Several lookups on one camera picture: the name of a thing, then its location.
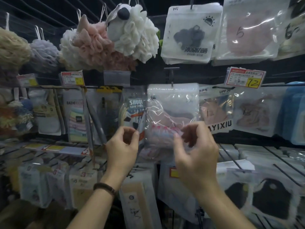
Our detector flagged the person's left hand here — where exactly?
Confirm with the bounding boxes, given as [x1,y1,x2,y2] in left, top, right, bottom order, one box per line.
[101,126,140,189]

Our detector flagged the person's right hand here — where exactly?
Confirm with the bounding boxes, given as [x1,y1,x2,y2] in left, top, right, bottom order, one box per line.
[173,121,220,198]

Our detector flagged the row of translucent mask packets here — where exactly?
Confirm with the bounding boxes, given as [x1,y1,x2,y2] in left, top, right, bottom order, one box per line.
[157,162,205,225]

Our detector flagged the row of cream mask packets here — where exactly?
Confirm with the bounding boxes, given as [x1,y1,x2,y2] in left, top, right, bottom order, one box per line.
[119,164,162,229]

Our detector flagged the black mask packet green sticker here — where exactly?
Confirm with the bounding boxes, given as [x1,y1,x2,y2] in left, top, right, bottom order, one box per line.
[215,159,255,212]

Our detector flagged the grey packet pink mask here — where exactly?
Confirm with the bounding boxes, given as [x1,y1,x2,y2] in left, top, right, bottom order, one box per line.
[199,84,235,135]

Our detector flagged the clear packet pink mask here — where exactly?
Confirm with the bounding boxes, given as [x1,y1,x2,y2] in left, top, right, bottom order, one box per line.
[145,83,200,155]

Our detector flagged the white packet beige mask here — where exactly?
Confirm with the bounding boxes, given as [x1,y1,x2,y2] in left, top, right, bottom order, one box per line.
[232,87,286,137]

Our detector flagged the white packet grey mask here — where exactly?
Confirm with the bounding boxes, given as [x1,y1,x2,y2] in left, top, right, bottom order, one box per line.
[161,3,223,65]

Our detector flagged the glossy packet pink mask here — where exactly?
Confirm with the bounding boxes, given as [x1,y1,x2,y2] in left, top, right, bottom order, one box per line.
[211,0,291,66]

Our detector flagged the cream line-drawing mask packet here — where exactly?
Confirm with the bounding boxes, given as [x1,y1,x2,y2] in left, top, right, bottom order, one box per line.
[273,0,305,61]

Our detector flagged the clear tag holder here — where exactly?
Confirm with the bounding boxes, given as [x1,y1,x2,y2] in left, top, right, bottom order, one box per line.
[225,168,259,179]
[104,70,131,87]

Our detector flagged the row of clear long packets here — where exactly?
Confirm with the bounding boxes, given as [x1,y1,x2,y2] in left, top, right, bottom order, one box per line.
[81,86,123,146]

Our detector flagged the row of small white packets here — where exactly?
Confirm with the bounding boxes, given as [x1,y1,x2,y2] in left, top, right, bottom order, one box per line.
[18,159,100,210]

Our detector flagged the black white towel packet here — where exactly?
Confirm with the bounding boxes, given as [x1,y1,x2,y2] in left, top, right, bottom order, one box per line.
[119,89,147,141]

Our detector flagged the pastel striped towel packet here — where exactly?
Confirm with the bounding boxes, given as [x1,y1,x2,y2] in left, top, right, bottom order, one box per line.
[62,89,95,143]

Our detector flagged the white bath mitt packet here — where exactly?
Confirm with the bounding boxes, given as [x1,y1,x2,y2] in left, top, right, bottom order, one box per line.
[28,89,66,136]

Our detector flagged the cream cap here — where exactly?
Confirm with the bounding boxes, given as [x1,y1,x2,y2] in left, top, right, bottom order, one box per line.
[28,205,77,229]

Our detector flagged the white price tag yellow corner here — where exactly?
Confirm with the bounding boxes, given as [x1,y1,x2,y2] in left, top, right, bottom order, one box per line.
[59,71,85,87]
[224,66,267,89]
[17,73,38,87]

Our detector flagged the multicoloured bath sponge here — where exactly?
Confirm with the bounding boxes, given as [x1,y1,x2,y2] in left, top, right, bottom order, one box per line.
[0,99,35,135]

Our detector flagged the pink bath sponge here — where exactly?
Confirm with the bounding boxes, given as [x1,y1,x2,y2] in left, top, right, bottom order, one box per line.
[71,14,138,72]

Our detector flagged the beige cap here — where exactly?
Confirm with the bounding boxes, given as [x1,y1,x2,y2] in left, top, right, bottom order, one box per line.
[0,199,43,229]

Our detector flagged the white bath sponge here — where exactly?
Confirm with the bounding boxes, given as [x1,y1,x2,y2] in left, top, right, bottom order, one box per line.
[59,29,80,71]

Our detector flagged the white fluffy item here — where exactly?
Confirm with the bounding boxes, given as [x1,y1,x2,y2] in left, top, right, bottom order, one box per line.
[106,3,159,64]

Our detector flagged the green fluffy item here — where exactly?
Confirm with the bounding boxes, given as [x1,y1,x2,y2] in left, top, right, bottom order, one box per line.
[156,30,164,48]

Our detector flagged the grey bath sponge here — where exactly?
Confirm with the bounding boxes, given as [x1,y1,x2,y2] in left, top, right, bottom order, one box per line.
[29,39,60,73]

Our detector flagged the beige bath sponge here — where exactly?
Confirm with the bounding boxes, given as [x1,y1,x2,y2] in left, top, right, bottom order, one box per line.
[0,27,31,72]

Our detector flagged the dark beaded bracelet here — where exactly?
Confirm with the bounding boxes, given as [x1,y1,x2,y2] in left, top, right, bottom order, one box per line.
[93,182,117,196]

